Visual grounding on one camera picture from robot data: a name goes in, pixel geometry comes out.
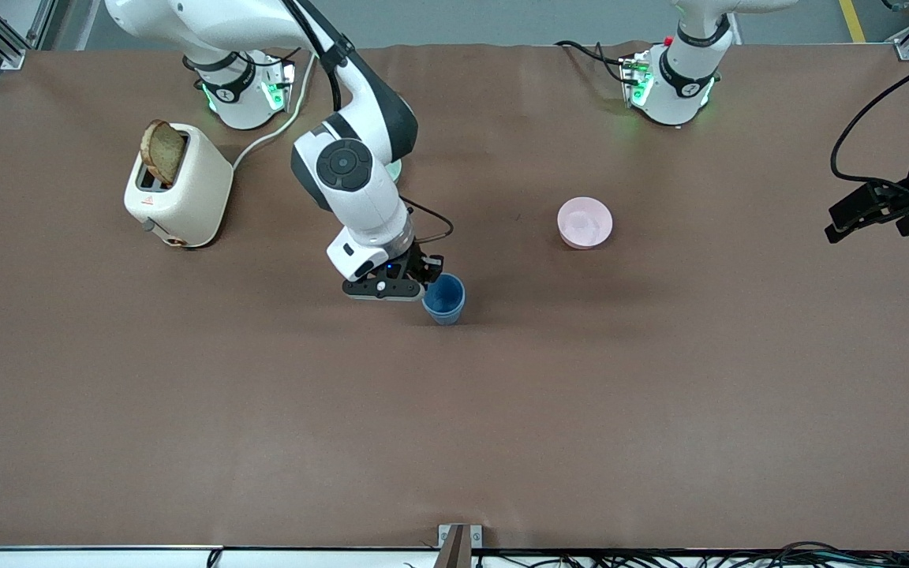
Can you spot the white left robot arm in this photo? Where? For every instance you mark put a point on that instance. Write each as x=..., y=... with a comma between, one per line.
x=675, y=95

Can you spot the cream white toaster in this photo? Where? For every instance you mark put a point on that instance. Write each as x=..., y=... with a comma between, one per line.
x=190, y=193

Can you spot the brown camera post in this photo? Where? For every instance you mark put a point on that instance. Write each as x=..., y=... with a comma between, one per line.
x=454, y=552

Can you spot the pale pink bowl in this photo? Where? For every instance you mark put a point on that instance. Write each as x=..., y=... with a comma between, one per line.
x=585, y=223

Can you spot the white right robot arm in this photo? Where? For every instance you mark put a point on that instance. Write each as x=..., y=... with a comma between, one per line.
x=360, y=197

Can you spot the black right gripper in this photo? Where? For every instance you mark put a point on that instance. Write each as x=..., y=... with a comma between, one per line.
x=416, y=261

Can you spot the brown table cover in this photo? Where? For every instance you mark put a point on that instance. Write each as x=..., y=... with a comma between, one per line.
x=423, y=434

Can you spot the white table edge rail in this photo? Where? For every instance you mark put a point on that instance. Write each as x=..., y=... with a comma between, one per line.
x=68, y=558

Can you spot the brown bread slice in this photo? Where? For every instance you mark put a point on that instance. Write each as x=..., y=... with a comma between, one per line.
x=162, y=151

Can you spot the mint green bowl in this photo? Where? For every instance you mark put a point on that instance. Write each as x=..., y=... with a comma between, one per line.
x=398, y=172

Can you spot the blue plastic cup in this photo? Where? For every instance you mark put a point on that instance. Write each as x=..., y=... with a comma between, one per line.
x=445, y=297
x=447, y=320

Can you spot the small metal bracket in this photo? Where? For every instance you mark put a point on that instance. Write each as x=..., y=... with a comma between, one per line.
x=476, y=536

